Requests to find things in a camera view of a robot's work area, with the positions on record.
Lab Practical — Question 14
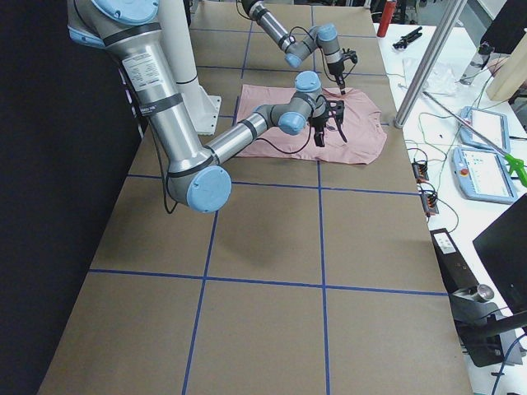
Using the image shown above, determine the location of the clear water bottle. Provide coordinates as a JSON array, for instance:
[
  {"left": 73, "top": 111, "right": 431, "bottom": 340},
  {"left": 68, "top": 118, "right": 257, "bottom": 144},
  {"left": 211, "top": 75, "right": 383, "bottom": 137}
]
[{"left": 459, "top": 41, "right": 494, "bottom": 86}]

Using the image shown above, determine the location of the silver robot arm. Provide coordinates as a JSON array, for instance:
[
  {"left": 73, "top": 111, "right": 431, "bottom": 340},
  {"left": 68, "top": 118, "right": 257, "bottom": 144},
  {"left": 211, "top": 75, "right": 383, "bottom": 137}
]
[
  {"left": 240, "top": 1, "right": 358, "bottom": 95},
  {"left": 68, "top": 1, "right": 343, "bottom": 212}
]

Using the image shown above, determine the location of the pink Snoopy t-shirt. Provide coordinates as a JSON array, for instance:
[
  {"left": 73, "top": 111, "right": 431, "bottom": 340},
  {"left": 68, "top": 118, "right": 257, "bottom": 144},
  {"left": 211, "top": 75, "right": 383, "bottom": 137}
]
[{"left": 237, "top": 88, "right": 387, "bottom": 165}]

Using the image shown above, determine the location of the near orange connector board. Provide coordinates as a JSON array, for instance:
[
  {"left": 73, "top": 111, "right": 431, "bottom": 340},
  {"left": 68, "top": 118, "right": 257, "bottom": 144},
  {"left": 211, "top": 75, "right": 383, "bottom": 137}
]
[{"left": 420, "top": 189, "right": 439, "bottom": 217}]

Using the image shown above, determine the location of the wooden beam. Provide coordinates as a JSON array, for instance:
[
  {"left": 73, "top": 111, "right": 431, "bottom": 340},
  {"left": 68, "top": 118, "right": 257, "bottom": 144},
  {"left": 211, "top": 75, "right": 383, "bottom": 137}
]
[{"left": 487, "top": 28, "right": 527, "bottom": 101}]

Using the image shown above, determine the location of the far orange connector board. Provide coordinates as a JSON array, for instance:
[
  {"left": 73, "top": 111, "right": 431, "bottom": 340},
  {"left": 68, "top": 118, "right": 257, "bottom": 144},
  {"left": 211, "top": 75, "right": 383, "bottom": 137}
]
[{"left": 412, "top": 161, "right": 429, "bottom": 183}]

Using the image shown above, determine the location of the blue teach pendant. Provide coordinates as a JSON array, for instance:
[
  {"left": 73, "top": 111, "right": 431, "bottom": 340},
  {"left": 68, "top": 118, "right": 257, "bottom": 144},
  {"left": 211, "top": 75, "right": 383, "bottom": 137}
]
[
  {"left": 459, "top": 106, "right": 511, "bottom": 153},
  {"left": 451, "top": 147, "right": 518, "bottom": 204}
]

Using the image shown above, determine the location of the silver metal cup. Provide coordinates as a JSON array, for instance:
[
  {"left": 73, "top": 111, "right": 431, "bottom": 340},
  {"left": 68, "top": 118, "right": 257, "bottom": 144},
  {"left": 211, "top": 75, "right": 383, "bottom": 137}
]
[{"left": 474, "top": 284, "right": 495, "bottom": 303}]

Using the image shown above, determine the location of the left black braided cable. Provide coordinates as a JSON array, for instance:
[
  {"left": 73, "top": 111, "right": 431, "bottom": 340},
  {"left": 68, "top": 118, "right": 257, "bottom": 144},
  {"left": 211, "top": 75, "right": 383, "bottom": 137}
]
[{"left": 287, "top": 25, "right": 359, "bottom": 83}]

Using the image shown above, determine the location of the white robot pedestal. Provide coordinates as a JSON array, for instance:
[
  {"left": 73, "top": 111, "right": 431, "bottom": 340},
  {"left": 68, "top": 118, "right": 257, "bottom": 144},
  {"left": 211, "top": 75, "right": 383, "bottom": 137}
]
[{"left": 157, "top": 0, "right": 222, "bottom": 136}]

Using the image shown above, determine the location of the black braided cable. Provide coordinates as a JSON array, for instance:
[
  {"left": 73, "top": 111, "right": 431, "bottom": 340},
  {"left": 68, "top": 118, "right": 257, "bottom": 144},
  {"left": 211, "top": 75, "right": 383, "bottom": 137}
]
[
  {"left": 287, "top": 25, "right": 359, "bottom": 83},
  {"left": 162, "top": 96, "right": 330, "bottom": 215}
]

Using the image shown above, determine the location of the red bottle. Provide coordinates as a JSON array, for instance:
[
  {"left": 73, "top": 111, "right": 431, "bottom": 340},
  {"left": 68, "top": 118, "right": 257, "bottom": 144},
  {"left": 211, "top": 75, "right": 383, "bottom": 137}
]
[{"left": 376, "top": 0, "right": 397, "bottom": 38}]

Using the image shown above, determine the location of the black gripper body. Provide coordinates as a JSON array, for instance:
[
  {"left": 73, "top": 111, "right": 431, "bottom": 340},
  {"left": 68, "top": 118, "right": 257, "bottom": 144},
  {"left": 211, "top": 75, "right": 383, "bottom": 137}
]
[
  {"left": 309, "top": 98, "right": 345, "bottom": 132},
  {"left": 327, "top": 59, "right": 344, "bottom": 82}
]

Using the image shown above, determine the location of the black monitor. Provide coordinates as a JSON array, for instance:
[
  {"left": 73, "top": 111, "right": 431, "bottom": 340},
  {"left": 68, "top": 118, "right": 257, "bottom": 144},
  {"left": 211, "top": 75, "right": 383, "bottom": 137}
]
[{"left": 473, "top": 196, "right": 526, "bottom": 314}]

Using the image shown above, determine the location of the right black braided cable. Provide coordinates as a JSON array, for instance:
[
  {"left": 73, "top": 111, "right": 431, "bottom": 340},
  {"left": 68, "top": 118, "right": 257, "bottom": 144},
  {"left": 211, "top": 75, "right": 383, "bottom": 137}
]
[{"left": 162, "top": 96, "right": 330, "bottom": 215}]

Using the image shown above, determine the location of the aluminium frame post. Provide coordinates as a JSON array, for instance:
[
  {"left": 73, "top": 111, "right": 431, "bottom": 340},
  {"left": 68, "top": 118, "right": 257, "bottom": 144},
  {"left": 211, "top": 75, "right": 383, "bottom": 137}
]
[{"left": 394, "top": 0, "right": 467, "bottom": 129}]

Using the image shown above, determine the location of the orange connector board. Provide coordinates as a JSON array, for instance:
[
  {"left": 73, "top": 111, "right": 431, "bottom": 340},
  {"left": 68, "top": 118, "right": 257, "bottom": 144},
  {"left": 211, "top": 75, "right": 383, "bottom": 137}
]
[
  {"left": 412, "top": 161, "right": 429, "bottom": 183},
  {"left": 420, "top": 189, "right": 439, "bottom": 217}
]

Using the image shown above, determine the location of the green handled grabber stick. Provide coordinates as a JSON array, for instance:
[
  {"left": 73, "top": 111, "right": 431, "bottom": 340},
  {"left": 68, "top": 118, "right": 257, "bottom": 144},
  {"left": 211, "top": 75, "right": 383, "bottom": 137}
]
[{"left": 422, "top": 91, "right": 527, "bottom": 187}]

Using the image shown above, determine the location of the black box device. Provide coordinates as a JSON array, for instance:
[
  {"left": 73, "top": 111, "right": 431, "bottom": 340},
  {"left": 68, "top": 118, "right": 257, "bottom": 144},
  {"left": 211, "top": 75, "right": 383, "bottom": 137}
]
[{"left": 430, "top": 228, "right": 479, "bottom": 294}]

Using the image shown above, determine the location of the far blue teach pendant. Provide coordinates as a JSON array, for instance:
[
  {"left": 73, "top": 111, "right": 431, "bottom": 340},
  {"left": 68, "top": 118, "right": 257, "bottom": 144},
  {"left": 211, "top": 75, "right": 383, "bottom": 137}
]
[{"left": 459, "top": 106, "right": 511, "bottom": 153}]

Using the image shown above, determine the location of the near blue teach pendant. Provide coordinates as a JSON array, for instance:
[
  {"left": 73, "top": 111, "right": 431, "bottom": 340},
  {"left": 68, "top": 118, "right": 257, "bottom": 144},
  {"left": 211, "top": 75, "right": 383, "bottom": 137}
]
[{"left": 451, "top": 147, "right": 518, "bottom": 204}]

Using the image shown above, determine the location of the black pliers tool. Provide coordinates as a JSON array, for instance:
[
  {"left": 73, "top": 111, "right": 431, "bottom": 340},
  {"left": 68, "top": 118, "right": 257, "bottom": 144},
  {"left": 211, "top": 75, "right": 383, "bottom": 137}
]
[{"left": 392, "top": 26, "right": 422, "bottom": 50}]

